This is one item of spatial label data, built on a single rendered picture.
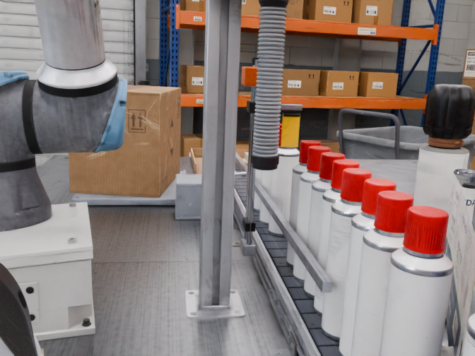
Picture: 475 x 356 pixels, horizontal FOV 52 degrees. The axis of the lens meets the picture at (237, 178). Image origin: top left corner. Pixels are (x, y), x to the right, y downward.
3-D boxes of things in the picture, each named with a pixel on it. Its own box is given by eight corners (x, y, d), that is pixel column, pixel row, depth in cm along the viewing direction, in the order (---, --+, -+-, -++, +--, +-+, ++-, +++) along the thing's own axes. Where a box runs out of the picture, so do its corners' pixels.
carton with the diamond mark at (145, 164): (159, 198, 127) (160, 92, 121) (69, 193, 128) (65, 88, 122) (180, 173, 156) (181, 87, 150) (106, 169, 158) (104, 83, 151)
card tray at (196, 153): (271, 176, 167) (271, 164, 166) (194, 175, 163) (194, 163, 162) (256, 158, 195) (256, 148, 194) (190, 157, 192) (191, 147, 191)
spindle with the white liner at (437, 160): (466, 251, 90) (492, 86, 83) (420, 252, 88) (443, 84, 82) (440, 234, 98) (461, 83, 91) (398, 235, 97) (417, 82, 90)
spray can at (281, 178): (297, 236, 94) (305, 130, 89) (271, 236, 93) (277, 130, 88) (290, 227, 99) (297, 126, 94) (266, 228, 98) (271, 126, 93)
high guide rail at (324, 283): (331, 292, 56) (332, 281, 56) (321, 292, 56) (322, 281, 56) (225, 141, 160) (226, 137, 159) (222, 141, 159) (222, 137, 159)
